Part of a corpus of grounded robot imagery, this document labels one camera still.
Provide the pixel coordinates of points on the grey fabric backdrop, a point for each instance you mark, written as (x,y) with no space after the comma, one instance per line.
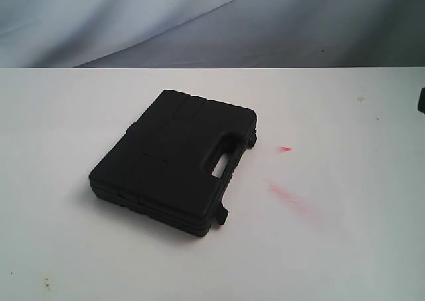
(211,33)

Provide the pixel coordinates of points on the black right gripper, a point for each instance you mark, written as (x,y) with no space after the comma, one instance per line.
(421,101)

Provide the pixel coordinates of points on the black plastic carrying case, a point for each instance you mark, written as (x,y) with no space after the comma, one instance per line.
(175,162)

